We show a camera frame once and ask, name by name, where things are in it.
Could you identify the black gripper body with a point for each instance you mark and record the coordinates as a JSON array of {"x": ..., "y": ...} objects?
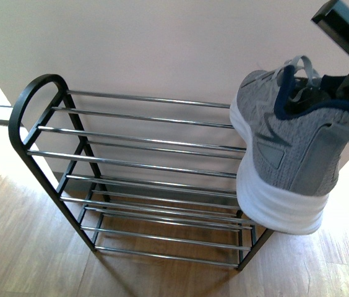
[{"x": 333, "y": 19}]

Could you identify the grey knit sneaker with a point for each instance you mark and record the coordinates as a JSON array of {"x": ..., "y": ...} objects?
[{"x": 295, "y": 131}]

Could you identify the black metal shoe rack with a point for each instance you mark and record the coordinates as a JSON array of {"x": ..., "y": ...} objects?
[{"x": 141, "y": 176}]

